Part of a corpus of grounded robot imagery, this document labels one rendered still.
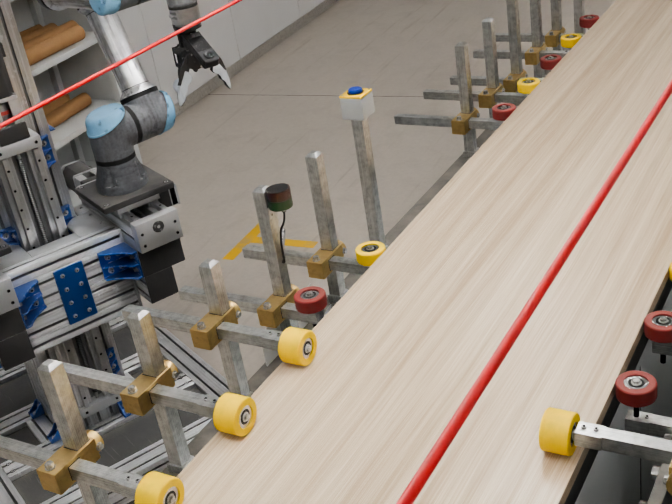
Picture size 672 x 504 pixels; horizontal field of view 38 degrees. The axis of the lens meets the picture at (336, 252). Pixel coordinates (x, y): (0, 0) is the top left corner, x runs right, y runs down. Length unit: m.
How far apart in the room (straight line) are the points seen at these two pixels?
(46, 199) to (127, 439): 0.85
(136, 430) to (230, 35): 4.39
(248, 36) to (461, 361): 5.56
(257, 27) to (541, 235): 5.23
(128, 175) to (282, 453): 1.19
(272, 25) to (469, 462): 6.18
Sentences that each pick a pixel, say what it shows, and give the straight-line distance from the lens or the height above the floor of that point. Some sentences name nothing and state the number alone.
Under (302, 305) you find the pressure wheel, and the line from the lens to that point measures 2.42.
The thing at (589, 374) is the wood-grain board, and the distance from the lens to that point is 2.08.
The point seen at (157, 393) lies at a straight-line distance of 2.12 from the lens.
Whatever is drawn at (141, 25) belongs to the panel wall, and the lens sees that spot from 6.41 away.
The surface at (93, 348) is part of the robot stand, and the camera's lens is 3.18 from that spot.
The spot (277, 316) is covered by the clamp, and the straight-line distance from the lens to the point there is 2.49.
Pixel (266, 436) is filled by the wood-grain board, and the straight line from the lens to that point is 2.02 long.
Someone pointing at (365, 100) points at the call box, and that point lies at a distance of 2.77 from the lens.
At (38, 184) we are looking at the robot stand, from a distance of 2.94.
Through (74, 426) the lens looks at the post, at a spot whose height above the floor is 1.02.
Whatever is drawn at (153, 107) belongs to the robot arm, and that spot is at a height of 1.24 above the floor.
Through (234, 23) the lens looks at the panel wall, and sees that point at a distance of 7.32.
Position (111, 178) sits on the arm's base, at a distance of 2.90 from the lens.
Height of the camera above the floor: 2.13
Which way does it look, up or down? 28 degrees down
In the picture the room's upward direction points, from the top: 10 degrees counter-clockwise
